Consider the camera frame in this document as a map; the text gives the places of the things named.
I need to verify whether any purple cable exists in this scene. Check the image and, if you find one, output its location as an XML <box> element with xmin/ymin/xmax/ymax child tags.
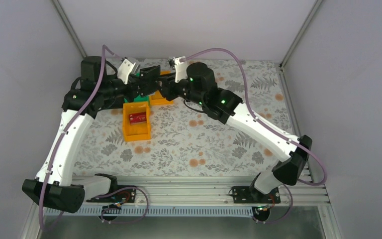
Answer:
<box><xmin>184</xmin><ymin>48</ymin><xmax>328</xmax><ymax>187</ymax></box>
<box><xmin>38</xmin><ymin>44</ymin><xmax>126</xmax><ymax>232</ymax></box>

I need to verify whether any green storage bin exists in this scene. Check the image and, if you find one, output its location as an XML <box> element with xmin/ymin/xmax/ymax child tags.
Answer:
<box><xmin>124</xmin><ymin>73</ymin><xmax>149</xmax><ymax>103</ymax></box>

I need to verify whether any red VIP card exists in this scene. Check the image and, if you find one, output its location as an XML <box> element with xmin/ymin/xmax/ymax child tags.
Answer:
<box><xmin>128</xmin><ymin>112</ymin><xmax>147</xmax><ymax>124</ymax></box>

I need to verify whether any near orange storage bin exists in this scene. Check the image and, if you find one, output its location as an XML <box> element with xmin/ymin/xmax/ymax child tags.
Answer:
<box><xmin>122</xmin><ymin>102</ymin><xmax>152</xmax><ymax>142</ymax></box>

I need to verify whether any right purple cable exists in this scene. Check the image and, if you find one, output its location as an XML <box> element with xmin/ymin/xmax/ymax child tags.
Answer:
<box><xmin>184</xmin><ymin>48</ymin><xmax>328</xmax><ymax>187</ymax></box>

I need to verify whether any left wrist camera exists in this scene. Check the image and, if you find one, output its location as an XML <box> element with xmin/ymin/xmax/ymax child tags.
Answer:
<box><xmin>117</xmin><ymin>57</ymin><xmax>140</xmax><ymax>85</ymax></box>

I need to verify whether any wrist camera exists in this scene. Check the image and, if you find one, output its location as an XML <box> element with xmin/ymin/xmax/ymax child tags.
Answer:
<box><xmin>117</xmin><ymin>57</ymin><xmax>140</xmax><ymax>85</ymax></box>
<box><xmin>168</xmin><ymin>56</ymin><xmax>188</xmax><ymax>83</ymax></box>

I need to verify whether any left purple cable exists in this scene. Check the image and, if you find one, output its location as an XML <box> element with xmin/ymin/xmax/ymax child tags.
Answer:
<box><xmin>38</xmin><ymin>44</ymin><xmax>126</xmax><ymax>232</ymax></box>

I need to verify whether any far orange storage bin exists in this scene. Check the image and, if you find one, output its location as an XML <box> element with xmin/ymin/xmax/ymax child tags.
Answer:
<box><xmin>150</xmin><ymin>70</ymin><xmax>175</xmax><ymax>106</ymax></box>

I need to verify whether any orange storage bin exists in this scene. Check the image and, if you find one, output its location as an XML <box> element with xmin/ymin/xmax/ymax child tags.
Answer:
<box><xmin>150</xmin><ymin>70</ymin><xmax>175</xmax><ymax>106</ymax></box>
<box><xmin>122</xmin><ymin>102</ymin><xmax>152</xmax><ymax>142</ymax></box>

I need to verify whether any aluminium rail frame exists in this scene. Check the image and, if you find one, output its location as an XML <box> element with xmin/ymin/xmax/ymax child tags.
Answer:
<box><xmin>117</xmin><ymin>176</ymin><xmax>330</xmax><ymax>206</ymax></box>

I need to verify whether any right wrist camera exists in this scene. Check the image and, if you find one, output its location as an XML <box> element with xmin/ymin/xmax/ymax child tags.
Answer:
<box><xmin>168</xmin><ymin>56</ymin><xmax>188</xmax><ymax>83</ymax></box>

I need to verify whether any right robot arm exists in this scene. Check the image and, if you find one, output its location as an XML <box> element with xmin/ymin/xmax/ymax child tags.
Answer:
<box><xmin>158</xmin><ymin>58</ymin><xmax>312</xmax><ymax>194</ymax></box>

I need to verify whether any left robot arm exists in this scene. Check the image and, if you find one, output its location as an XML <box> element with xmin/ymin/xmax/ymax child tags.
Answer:
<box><xmin>22</xmin><ymin>56</ymin><xmax>161</xmax><ymax>213</ymax></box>

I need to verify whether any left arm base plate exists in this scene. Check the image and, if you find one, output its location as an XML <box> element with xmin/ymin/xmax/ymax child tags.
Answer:
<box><xmin>87</xmin><ymin>185</ymin><xmax>137</xmax><ymax>204</ymax></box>

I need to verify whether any floral table mat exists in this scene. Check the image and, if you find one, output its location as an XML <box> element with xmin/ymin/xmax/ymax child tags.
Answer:
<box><xmin>73</xmin><ymin>60</ymin><xmax>293</xmax><ymax>177</ymax></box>

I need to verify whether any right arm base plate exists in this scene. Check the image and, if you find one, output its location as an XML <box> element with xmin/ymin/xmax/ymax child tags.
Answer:
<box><xmin>228</xmin><ymin>186</ymin><xmax>281</xmax><ymax>204</ymax></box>

